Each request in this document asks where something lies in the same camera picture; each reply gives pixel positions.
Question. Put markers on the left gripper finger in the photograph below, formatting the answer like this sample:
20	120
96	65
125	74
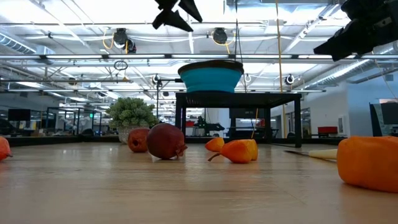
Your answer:
171	17
190	7

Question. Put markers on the blue collapsible bowl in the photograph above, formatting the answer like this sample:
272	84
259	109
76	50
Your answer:
211	81

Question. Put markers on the pale yellow banana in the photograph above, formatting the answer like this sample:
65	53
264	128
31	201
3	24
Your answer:
325	153

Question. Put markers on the orange tangerine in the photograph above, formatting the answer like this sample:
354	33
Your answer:
370	163

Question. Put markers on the small orange pear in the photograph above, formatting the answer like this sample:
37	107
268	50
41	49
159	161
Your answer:
255	149
214	144
236	152
3	148

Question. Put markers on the black background robot arm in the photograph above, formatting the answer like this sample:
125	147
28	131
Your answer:
206	127

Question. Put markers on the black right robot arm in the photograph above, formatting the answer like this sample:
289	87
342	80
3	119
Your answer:
392	12

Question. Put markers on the small black ceiling reel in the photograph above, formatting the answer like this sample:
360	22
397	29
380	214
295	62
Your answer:
289	79
156	79

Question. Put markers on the red box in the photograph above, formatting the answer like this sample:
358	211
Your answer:
327	130

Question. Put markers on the dark computer monitor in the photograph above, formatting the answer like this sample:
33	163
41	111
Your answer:
390	113

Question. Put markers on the black mesh metal shelf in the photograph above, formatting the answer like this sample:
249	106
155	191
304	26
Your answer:
236	99

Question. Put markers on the green potted plant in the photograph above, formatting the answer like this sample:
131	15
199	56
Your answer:
130	113

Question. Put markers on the small dark monitor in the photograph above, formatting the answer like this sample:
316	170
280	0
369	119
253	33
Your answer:
18	115

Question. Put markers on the black workstation frame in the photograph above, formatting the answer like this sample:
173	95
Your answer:
74	109

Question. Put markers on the black metal table frame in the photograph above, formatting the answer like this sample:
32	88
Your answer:
62	141

